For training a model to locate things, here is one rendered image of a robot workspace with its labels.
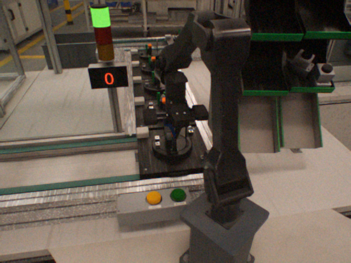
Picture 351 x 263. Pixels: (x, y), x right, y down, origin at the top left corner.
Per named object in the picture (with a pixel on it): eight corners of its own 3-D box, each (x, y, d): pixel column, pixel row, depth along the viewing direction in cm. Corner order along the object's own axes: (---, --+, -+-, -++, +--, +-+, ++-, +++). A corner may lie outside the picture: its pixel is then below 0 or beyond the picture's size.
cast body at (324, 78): (327, 91, 80) (338, 75, 74) (312, 91, 80) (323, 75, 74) (319, 70, 84) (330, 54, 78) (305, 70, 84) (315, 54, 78)
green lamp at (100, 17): (109, 27, 76) (107, 9, 73) (92, 27, 76) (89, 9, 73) (111, 23, 80) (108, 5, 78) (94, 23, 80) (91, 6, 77)
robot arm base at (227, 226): (228, 230, 55) (231, 212, 51) (204, 213, 58) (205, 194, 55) (246, 211, 59) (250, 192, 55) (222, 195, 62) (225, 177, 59)
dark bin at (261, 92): (286, 96, 78) (295, 80, 71) (242, 96, 78) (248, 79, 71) (270, 33, 92) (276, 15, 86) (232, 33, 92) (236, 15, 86)
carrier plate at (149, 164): (214, 171, 86) (214, 166, 84) (140, 179, 82) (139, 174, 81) (197, 130, 105) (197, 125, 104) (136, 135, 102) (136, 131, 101)
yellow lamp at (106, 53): (114, 60, 82) (112, 44, 79) (97, 61, 81) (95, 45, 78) (114, 55, 86) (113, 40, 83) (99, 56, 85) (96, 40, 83)
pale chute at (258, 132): (275, 153, 87) (280, 152, 83) (235, 153, 87) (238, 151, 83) (270, 73, 93) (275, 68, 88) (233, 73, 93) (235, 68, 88)
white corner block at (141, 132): (149, 141, 99) (148, 132, 97) (137, 142, 98) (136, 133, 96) (148, 134, 103) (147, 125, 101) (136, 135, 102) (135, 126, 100)
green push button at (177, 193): (186, 202, 75) (186, 197, 74) (172, 204, 74) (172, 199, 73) (184, 192, 78) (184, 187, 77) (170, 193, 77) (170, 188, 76)
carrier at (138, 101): (196, 128, 106) (198, 100, 99) (136, 133, 103) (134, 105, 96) (185, 101, 126) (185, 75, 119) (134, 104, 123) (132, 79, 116)
